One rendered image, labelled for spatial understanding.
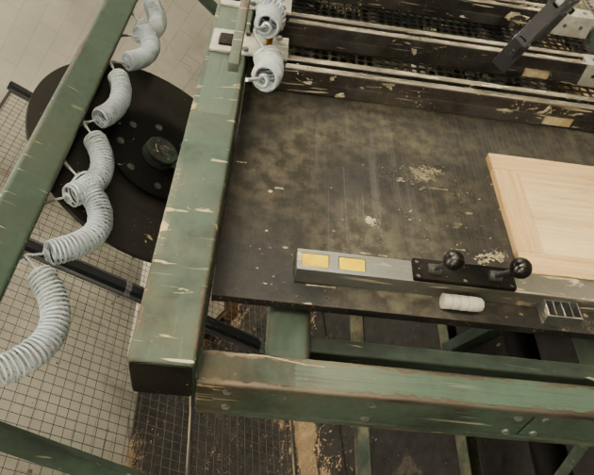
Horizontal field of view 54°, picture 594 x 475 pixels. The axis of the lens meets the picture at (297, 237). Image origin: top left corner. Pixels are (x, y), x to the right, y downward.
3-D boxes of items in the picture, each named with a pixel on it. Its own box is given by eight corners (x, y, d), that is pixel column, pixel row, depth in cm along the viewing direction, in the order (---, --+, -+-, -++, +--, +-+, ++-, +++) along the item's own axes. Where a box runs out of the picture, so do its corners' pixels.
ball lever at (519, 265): (501, 287, 111) (536, 278, 98) (482, 286, 111) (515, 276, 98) (502, 269, 112) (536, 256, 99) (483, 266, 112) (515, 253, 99)
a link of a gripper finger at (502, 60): (532, 44, 96) (530, 46, 95) (505, 72, 102) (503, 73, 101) (519, 31, 96) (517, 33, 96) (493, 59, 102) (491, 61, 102)
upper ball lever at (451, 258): (440, 281, 110) (468, 270, 97) (421, 279, 110) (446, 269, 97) (441, 261, 111) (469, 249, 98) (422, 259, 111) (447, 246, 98)
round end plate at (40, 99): (255, 300, 174) (-15, 172, 139) (244, 308, 178) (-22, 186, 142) (272, 135, 228) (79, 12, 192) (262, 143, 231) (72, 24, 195)
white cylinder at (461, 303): (439, 311, 109) (480, 316, 110) (445, 303, 107) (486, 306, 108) (437, 299, 111) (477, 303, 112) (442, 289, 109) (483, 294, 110)
